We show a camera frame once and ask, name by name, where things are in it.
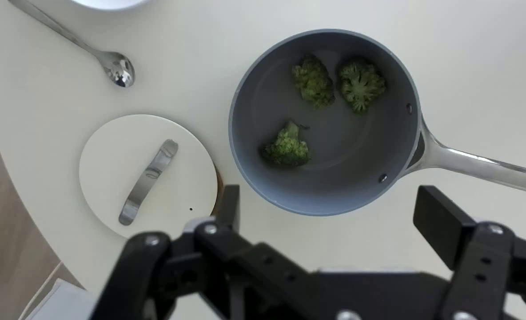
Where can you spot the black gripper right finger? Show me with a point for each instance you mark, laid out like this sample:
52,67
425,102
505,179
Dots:
444,227

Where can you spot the silver spoon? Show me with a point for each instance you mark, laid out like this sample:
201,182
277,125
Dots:
116,67

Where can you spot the round cork trivet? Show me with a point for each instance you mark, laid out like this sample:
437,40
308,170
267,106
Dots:
219,193

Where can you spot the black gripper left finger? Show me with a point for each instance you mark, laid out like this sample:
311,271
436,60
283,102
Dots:
228,207

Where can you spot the white saucepan with steel handle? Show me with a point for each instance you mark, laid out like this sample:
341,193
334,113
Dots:
354,157

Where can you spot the green broccoli floret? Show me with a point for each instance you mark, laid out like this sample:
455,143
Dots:
286,148

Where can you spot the white ceramic bowl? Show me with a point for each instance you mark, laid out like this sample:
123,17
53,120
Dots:
110,6

